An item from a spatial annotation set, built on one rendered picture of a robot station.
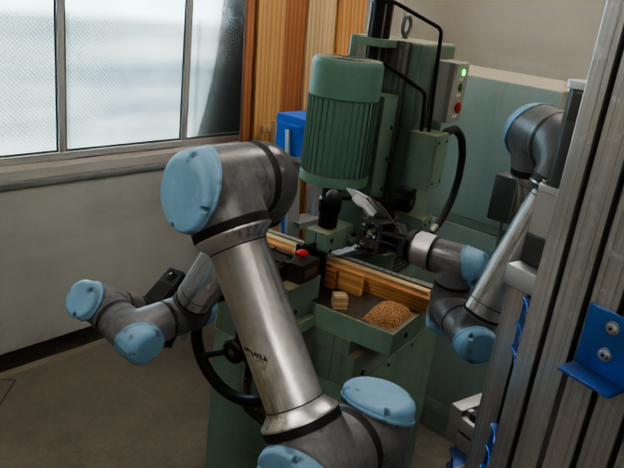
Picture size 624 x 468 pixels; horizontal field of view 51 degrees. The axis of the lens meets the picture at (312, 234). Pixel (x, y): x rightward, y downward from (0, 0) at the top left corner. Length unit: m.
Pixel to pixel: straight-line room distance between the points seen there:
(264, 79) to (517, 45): 1.49
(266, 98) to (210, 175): 2.31
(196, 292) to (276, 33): 2.14
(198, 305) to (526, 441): 0.60
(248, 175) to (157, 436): 1.80
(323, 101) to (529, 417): 0.89
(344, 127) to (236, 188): 0.70
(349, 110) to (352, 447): 0.86
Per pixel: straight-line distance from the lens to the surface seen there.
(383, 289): 1.66
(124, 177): 2.95
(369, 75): 1.55
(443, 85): 1.81
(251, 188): 0.91
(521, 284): 1.02
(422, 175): 1.74
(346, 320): 1.56
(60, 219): 2.84
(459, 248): 1.34
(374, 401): 0.99
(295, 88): 3.37
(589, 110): 0.88
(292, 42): 3.32
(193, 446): 2.56
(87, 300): 1.23
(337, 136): 1.56
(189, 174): 0.89
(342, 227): 1.73
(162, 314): 1.23
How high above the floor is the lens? 1.60
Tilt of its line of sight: 20 degrees down
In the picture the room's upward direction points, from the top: 7 degrees clockwise
